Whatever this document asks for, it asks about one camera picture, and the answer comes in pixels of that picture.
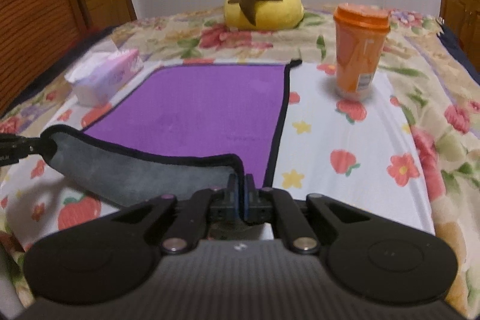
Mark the purple and grey towel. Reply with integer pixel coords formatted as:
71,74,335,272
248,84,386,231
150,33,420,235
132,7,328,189
41,61,299,207

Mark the pink tissue pack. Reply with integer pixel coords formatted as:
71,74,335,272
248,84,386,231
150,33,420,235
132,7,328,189
65,49,143,108

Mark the white floral sheet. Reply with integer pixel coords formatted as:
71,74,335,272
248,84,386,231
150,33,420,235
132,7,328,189
0,58,437,253

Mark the wooden louvered wardrobe door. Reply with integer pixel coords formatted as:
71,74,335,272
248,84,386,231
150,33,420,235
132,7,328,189
1,0,86,110

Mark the orange lidded cup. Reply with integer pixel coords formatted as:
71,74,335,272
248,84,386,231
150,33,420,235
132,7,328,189
334,3,391,101

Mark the beige floral blanket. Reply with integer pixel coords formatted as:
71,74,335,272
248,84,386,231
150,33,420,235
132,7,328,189
1,11,479,319

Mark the wooden sideboard cabinet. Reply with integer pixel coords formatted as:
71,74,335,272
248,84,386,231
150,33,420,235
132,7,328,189
439,0,479,71

